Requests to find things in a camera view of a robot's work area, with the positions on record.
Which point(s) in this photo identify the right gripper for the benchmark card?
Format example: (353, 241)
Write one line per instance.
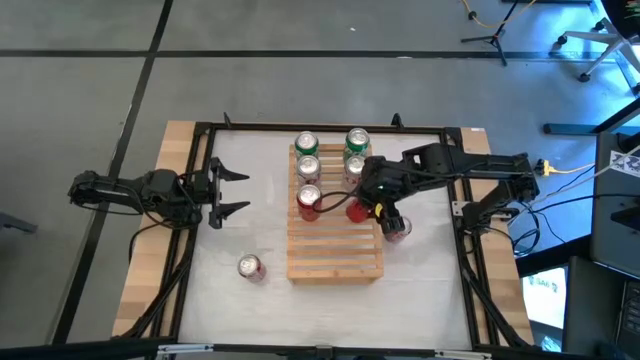
(382, 182)

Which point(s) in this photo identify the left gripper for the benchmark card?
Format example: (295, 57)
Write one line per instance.
(215, 195)

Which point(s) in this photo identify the red Star Wars Coke can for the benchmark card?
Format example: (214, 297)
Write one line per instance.
(404, 235)

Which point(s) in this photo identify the silver Diet Coke can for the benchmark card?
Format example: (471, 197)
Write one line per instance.
(308, 167)
(353, 167)

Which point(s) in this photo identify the red Coke Zero can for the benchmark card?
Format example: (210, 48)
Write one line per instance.
(308, 197)

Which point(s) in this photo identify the green Sprite can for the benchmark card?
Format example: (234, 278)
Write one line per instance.
(306, 142)
(357, 140)

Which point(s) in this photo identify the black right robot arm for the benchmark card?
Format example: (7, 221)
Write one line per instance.
(480, 165)

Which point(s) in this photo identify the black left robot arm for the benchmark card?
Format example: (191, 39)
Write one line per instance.
(125, 192)

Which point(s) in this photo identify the light wooden slatted shelf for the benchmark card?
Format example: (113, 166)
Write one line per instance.
(332, 250)

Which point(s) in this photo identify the red Coca-Cola Original Taste can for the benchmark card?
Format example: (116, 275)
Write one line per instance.
(249, 265)

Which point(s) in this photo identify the yellow power plug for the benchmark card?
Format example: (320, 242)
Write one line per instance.
(546, 167)

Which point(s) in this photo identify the lit white screen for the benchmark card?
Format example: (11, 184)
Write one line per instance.
(545, 300)

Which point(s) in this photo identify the grey desk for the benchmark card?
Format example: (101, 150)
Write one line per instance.
(610, 225)

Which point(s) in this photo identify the black computer case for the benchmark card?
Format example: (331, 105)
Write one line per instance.
(595, 310)

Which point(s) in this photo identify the printed white paper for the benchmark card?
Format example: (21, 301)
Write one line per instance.
(625, 164)

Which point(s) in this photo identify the white chair base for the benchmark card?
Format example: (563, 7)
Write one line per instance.
(607, 37)

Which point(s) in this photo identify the black table frame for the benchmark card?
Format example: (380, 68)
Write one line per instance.
(325, 128)

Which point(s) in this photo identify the black camera tripod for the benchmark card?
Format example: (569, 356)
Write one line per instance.
(495, 37)

